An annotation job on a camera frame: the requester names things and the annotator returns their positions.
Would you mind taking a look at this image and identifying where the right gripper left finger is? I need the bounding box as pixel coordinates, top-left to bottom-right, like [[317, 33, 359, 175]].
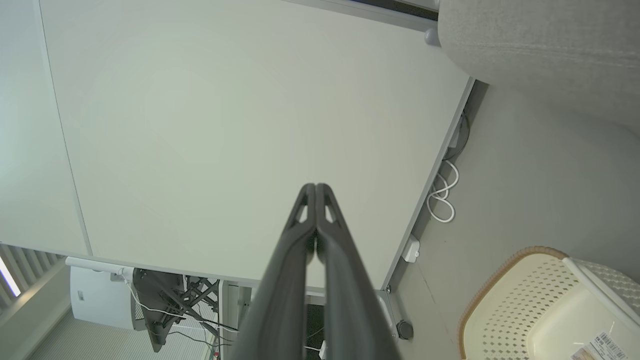
[[227, 183, 318, 360]]

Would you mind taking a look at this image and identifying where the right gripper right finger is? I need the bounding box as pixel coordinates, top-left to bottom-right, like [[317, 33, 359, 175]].
[[316, 183, 403, 360]]

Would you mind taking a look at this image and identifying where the cream perforated laundry basket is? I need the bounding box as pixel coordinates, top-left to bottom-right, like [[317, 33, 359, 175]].
[[457, 245, 640, 360]]

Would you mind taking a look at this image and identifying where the grey partition leg with caster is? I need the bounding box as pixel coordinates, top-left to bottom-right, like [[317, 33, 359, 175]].
[[374, 286, 402, 342]]

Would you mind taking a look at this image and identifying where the black folded stand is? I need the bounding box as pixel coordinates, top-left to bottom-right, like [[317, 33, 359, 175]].
[[132, 268, 221, 354]]

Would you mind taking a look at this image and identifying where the white box appliance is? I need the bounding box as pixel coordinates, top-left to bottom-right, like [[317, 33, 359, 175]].
[[69, 265, 149, 332]]

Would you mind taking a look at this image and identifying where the large white partition panel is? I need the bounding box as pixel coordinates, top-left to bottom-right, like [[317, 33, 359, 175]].
[[0, 0, 476, 291]]

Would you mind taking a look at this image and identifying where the white barcode sticker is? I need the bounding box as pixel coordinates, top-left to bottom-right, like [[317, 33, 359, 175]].
[[570, 330, 632, 360]]

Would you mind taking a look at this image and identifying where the white slatted blind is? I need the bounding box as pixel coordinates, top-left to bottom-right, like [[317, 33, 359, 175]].
[[0, 242, 69, 314]]

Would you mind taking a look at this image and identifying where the grey fabric sofa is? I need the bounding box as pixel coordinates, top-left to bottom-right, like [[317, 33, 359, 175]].
[[437, 0, 640, 139]]

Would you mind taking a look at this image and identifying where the looped white floor cable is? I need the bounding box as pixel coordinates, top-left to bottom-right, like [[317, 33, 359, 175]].
[[425, 158, 460, 224]]

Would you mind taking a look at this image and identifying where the dark grey floor cable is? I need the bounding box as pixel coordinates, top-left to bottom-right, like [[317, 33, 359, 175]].
[[448, 111, 472, 162]]

